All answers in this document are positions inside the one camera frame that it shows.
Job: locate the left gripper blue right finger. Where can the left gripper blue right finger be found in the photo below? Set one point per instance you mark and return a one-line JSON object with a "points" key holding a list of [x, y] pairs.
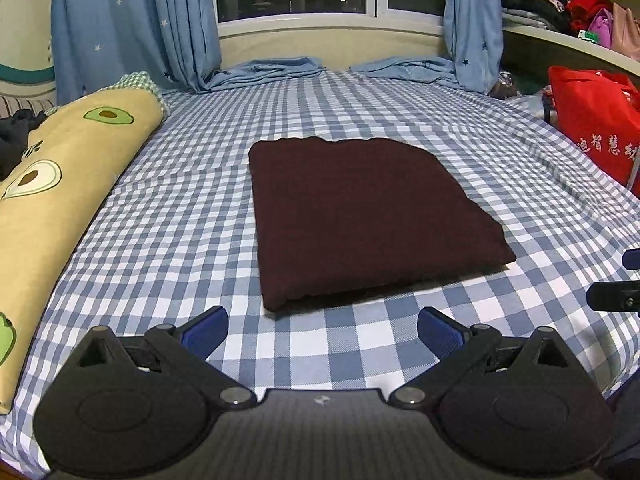
{"points": [[439, 333]]}

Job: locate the blue star curtain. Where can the blue star curtain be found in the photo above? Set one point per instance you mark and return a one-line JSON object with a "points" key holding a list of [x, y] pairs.
{"points": [[474, 40], [96, 42]]}

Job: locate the right blue star curtain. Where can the right blue star curtain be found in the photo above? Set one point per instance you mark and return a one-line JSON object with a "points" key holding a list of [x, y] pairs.
{"points": [[474, 40]]}

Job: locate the red item on shelf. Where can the red item on shelf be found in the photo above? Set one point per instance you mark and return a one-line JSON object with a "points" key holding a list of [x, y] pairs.
{"points": [[582, 12]]}

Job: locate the pink handbag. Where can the pink handbag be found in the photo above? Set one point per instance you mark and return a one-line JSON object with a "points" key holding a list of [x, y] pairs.
{"points": [[617, 30]]}

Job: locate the red fabric tote bag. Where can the red fabric tote bag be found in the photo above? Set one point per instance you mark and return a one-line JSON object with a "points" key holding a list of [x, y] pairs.
{"points": [[599, 112]]}

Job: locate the left blue star curtain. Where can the left blue star curtain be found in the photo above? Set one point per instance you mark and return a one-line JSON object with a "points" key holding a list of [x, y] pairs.
{"points": [[96, 42]]}

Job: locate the dark navy clothes pile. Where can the dark navy clothes pile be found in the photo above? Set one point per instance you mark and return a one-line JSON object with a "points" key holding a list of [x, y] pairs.
{"points": [[14, 132]]}

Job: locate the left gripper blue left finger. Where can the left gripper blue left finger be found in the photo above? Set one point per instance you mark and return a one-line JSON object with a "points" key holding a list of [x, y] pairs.
{"points": [[205, 333]]}

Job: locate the green checked pillow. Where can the green checked pillow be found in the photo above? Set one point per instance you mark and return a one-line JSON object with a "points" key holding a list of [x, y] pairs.
{"points": [[141, 81]]}

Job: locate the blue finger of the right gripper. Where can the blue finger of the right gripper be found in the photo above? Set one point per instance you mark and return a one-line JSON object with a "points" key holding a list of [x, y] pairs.
{"points": [[631, 259]]}

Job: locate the white curved wall shelf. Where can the white curved wall shelf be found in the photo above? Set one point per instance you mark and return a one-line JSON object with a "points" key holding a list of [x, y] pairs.
{"points": [[532, 50]]}

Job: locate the maroon vintage league sweater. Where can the maroon vintage league sweater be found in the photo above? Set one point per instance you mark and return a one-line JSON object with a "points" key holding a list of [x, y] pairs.
{"points": [[337, 220]]}

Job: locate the teal trimmed headboard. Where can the teal trimmed headboard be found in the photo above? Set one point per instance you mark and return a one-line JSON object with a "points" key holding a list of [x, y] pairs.
{"points": [[27, 90]]}

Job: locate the blue white checked bedsheet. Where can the blue white checked bedsheet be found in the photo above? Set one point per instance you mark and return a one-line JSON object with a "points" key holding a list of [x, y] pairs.
{"points": [[177, 236]]}

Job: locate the silver metal chair frame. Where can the silver metal chair frame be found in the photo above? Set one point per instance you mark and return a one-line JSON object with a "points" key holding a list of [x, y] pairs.
{"points": [[634, 171]]}

